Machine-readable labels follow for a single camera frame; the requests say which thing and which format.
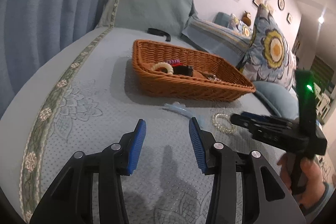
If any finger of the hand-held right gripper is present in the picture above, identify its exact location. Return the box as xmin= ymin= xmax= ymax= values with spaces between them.
xmin=241 ymin=111 xmax=298 ymax=126
xmin=230 ymin=113 xmax=296 ymax=135

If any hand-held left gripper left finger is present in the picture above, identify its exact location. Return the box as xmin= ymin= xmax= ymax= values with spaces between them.
xmin=30 ymin=119 xmax=147 ymax=224

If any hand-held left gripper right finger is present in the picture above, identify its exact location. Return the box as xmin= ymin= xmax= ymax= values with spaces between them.
xmin=189 ymin=117 xmax=306 ymax=224

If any clear bead bracelet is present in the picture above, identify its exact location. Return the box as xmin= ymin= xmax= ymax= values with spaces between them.
xmin=213 ymin=113 xmax=237 ymax=135

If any brown wicker basket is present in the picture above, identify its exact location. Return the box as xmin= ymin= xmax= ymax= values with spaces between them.
xmin=132 ymin=39 xmax=256 ymax=102

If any black wrist watch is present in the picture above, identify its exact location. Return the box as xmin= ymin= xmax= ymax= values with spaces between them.
xmin=173 ymin=64 xmax=194 ymax=76

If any cream ring bracelet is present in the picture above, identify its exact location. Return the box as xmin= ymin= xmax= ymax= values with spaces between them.
xmin=152 ymin=62 xmax=174 ymax=75

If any person's right forearm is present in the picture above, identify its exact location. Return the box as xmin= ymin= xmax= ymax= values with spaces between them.
xmin=299 ymin=182 xmax=335 ymax=217

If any person's right hand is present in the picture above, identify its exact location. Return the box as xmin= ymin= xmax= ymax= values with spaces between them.
xmin=278 ymin=154 xmax=326 ymax=210

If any plain blue pillow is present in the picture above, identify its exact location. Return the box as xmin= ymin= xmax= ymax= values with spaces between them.
xmin=253 ymin=81 xmax=300 ymax=120

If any white chair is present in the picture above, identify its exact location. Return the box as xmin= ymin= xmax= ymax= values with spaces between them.
xmin=314 ymin=83 xmax=332 ymax=120

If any light blue hair clip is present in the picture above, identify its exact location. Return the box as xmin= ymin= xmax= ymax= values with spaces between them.
xmin=164 ymin=102 xmax=205 ymax=125

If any large floral pillow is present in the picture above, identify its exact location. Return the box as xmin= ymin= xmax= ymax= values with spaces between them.
xmin=241 ymin=4 xmax=298 ymax=90

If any small floral pillow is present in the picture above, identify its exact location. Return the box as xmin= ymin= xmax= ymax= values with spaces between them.
xmin=228 ymin=13 xmax=254 ymax=39

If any striped teal cushion cover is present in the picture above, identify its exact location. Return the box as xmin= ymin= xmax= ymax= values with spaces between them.
xmin=182 ymin=17 xmax=249 ymax=69

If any brown owl toy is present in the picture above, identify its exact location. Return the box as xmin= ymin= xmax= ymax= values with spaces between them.
xmin=241 ymin=11 xmax=253 ymax=26

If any teal back cushion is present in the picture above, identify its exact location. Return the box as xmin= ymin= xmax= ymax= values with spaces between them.
xmin=214 ymin=12 xmax=232 ymax=25

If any blue curtain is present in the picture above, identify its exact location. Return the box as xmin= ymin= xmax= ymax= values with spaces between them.
xmin=0 ymin=0 xmax=119 ymax=119

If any black strap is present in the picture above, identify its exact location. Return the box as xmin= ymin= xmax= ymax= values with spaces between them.
xmin=147 ymin=28 xmax=172 ymax=42

